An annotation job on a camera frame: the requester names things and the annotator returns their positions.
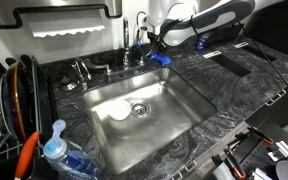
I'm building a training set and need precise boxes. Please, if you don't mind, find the black power cable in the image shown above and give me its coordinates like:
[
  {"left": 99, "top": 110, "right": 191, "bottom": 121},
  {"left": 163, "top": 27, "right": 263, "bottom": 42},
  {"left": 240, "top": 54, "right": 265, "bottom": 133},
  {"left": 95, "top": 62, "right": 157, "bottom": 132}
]
[{"left": 237, "top": 19, "right": 288, "bottom": 105}]

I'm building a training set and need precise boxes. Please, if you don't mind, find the small chrome side faucet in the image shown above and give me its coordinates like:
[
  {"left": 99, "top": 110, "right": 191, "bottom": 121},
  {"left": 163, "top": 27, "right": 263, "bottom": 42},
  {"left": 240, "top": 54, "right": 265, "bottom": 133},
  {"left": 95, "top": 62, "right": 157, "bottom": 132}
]
[{"left": 71, "top": 58, "right": 91, "bottom": 91}]

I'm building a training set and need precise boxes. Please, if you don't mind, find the clear blue dish soap bottle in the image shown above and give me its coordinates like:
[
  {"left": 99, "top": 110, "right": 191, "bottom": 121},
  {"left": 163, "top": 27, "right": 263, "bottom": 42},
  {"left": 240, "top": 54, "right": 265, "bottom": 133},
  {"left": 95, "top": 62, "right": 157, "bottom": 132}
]
[{"left": 43, "top": 119, "right": 102, "bottom": 180}]

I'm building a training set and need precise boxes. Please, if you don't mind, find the black orange clamp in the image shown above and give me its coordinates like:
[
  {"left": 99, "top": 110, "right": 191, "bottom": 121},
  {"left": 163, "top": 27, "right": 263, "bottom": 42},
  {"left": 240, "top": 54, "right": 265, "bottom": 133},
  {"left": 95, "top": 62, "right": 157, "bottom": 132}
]
[{"left": 224, "top": 148, "right": 247, "bottom": 180}]

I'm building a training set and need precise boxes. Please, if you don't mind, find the black dish drying rack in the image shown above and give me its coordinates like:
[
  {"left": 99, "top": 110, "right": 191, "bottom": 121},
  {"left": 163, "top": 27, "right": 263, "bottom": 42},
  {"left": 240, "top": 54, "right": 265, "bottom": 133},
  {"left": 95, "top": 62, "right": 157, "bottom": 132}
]
[{"left": 0, "top": 54, "right": 54, "bottom": 180}]

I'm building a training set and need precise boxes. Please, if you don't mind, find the white bowl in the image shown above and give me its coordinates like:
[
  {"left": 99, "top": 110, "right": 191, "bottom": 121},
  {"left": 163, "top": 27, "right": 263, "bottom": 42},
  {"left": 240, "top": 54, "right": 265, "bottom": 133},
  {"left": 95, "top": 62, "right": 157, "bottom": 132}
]
[{"left": 108, "top": 100, "right": 131, "bottom": 121}]

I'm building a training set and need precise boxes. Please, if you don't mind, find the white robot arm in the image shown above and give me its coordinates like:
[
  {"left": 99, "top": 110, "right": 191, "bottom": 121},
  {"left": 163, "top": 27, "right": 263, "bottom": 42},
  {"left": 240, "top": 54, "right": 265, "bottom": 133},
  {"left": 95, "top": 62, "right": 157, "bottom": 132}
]
[{"left": 143, "top": 0, "right": 255, "bottom": 54}]

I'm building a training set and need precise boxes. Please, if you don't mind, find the stainless steel sink basin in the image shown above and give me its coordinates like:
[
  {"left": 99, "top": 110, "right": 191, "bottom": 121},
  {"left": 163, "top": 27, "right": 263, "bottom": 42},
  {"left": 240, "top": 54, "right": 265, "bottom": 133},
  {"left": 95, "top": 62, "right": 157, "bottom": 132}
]
[{"left": 83, "top": 68, "right": 216, "bottom": 174}]

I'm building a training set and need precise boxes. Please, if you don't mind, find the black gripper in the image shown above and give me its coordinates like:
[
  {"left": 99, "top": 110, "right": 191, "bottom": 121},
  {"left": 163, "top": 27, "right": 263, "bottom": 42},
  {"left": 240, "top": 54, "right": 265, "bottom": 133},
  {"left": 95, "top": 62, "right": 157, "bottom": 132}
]
[{"left": 148, "top": 32, "right": 167, "bottom": 55}]

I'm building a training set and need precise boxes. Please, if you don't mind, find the blue sponge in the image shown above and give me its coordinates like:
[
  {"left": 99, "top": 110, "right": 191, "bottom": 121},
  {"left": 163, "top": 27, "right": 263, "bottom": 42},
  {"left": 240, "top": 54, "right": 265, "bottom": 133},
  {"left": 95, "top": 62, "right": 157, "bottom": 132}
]
[{"left": 151, "top": 54, "right": 171, "bottom": 66}]

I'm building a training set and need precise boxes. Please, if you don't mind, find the blue soap bottle on counter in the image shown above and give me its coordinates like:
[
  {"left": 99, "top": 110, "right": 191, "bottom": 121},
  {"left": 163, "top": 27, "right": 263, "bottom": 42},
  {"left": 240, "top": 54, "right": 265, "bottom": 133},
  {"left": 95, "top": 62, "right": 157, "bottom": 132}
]
[{"left": 195, "top": 33, "right": 211, "bottom": 51}]

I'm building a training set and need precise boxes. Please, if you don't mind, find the steel paper towel dispenser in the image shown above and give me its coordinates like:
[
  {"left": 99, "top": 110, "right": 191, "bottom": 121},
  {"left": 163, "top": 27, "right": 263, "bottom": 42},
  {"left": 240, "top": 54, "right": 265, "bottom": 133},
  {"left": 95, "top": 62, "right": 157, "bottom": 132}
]
[{"left": 0, "top": 0, "right": 122, "bottom": 38}]

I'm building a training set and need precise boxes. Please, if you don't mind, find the chrome faucet handle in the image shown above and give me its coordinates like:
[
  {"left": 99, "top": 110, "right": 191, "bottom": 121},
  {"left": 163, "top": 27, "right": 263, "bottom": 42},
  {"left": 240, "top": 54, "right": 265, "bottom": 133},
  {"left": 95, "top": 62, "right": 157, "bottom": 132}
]
[
  {"left": 138, "top": 50, "right": 153, "bottom": 66},
  {"left": 84, "top": 59, "right": 111, "bottom": 75}
]

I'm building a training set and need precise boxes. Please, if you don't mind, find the orange handled utensil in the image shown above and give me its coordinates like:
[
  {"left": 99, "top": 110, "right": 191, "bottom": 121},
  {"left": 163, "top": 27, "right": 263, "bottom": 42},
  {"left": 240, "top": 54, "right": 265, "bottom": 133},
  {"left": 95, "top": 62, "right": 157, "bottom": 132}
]
[{"left": 14, "top": 131, "right": 40, "bottom": 180}]

